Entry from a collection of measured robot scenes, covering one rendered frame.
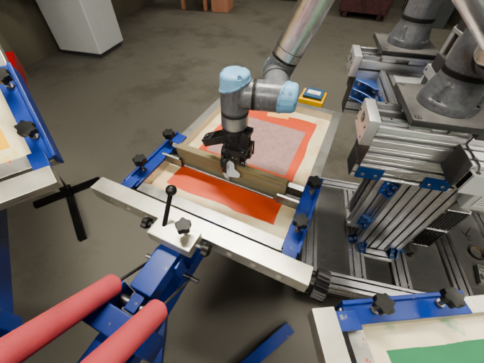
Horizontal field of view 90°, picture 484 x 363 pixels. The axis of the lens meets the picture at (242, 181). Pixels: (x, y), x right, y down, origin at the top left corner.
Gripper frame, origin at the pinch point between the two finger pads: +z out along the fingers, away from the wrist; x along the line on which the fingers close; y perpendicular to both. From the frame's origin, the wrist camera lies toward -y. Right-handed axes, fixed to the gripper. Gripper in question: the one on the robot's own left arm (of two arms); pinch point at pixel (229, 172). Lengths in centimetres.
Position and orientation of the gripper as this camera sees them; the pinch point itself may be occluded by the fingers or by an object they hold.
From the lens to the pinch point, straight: 83.6
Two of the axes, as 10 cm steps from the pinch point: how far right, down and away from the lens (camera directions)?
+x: 4.2, -6.7, 6.1
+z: -0.2, 6.7, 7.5
